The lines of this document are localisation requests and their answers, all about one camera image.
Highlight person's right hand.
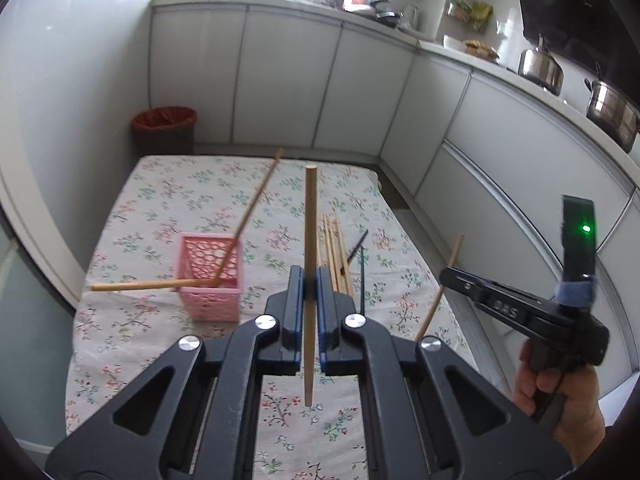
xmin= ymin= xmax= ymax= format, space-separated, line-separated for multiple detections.
xmin=511 ymin=337 xmax=608 ymax=468

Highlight white kitchen cabinets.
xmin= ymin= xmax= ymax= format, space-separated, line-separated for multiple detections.
xmin=149 ymin=0 xmax=640 ymax=411

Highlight floral tablecloth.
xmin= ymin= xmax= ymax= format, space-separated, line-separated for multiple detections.
xmin=65 ymin=155 xmax=481 ymax=480

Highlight stainless steel kettle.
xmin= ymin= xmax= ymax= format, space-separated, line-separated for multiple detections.
xmin=517 ymin=35 xmax=565 ymax=96

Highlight pink plastic basket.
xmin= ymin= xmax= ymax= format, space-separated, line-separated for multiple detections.
xmin=176 ymin=233 xmax=244 ymax=322

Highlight thick wooden chopstick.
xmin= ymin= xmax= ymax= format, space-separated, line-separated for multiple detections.
xmin=301 ymin=164 xmax=318 ymax=407

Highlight red trash bin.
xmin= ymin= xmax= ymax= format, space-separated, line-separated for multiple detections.
xmin=132 ymin=106 xmax=198 ymax=157

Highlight stainless steel pot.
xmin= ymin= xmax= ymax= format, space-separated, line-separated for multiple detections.
xmin=583 ymin=62 xmax=640 ymax=154

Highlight yellow green food packets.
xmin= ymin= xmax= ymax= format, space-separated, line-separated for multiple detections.
xmin=445 ymin=0 xmax=494 ymax=34

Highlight black range hood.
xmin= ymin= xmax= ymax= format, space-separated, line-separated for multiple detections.
xmin=510 ymin=0 xmax=640 ymax=86

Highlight basket of bread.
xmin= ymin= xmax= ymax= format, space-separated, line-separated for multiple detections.
xmin=463 ymin=39 xmax=500 ymax=64

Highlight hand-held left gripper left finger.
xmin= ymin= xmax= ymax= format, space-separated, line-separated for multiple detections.
xmin=45 ymin=266 xmax=306 ymax=480

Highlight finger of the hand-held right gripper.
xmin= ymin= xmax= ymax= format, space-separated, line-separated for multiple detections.
xmin=438 ymin=266 xmax=485 ymax=306

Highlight stacked pans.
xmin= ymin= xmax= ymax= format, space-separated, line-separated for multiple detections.
xmin=366 ymin=0 xmax=404 ymax=29

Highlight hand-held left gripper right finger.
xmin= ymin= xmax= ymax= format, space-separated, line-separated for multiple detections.
xmin=316 ymin=267 xmax=571 ymax=480

